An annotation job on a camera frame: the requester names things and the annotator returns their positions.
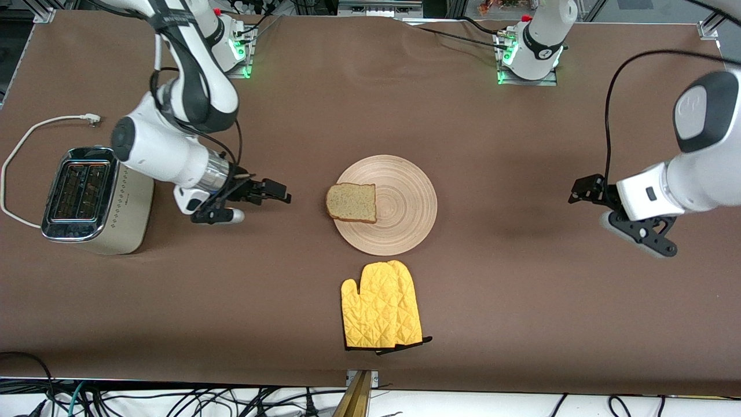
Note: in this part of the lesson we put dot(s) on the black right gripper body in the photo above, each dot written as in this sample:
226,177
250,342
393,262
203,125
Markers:
242,188

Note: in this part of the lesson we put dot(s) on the gold aluminium profile beam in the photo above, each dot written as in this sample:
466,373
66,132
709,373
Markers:
354,402

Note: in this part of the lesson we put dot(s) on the round wooden plate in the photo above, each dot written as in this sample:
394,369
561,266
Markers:
399,208

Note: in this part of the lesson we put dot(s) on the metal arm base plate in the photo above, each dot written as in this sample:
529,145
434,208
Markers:
544,82
248,66

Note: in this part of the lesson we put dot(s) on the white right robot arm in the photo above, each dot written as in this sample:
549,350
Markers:
156,147

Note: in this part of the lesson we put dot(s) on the beige chrome toaster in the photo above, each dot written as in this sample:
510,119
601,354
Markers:
130,202

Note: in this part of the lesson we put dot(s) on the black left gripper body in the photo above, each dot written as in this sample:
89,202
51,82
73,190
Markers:
600,193

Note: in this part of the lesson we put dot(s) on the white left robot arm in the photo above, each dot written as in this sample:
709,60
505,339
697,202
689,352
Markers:
706,174

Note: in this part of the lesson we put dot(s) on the metal table corner bracket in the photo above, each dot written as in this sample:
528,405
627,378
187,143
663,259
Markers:
45,15
709,30

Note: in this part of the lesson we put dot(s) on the small grey metal bracket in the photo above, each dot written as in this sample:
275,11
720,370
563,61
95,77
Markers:
375,379

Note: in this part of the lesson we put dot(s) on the grey metal frame box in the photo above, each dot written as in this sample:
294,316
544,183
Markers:
376,8

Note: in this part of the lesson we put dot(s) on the brown bread slice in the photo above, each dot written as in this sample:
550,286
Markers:
351,202

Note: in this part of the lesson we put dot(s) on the brown table cover sheet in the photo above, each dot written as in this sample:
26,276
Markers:
370,116

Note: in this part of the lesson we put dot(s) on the yellow quilted oven mitt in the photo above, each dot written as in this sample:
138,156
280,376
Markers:
414,313
370,313

